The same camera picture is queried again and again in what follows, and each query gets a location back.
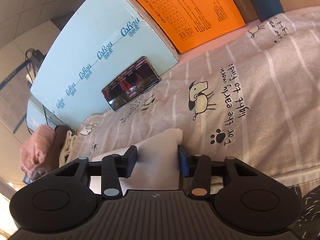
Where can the white and black sweatshirt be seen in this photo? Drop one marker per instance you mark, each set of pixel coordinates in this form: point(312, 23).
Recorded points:
point(157, 166)

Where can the small dark blue card box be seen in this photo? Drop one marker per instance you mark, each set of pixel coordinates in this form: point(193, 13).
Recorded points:
point(27, 179)

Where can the smartphone with lit screen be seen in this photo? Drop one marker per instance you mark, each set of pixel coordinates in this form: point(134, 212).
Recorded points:
point(136, 79)

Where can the cartoon print bed sheet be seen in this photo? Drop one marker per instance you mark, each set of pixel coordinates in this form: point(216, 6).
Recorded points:
point(255, 98)

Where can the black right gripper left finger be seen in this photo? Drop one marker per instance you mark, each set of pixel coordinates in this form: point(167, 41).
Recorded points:
point(70, 196)

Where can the cream knitted garment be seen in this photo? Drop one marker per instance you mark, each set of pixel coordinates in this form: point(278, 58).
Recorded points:
point(67, 148)

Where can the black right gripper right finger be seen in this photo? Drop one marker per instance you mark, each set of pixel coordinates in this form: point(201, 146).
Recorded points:
point(242, 197)

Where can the brown folded garment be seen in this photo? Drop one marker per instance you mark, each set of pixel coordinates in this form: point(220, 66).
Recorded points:
point(61, 139)

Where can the black power adapter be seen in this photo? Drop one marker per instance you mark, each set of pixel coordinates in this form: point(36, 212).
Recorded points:
point(36, 57)

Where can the orange printed box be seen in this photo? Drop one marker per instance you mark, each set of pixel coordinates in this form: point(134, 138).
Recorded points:
point(191, 23)

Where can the large light blue box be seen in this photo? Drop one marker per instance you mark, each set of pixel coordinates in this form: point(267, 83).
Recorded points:
point(102, 39)

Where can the small light blue box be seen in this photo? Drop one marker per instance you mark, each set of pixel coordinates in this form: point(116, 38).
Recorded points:
point(38, 115)

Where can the pink knitted sweater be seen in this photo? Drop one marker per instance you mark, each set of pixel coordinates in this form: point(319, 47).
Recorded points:
point(37, 151)

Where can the wall notice board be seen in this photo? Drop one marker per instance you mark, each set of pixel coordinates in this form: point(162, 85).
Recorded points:
point(15, 94)

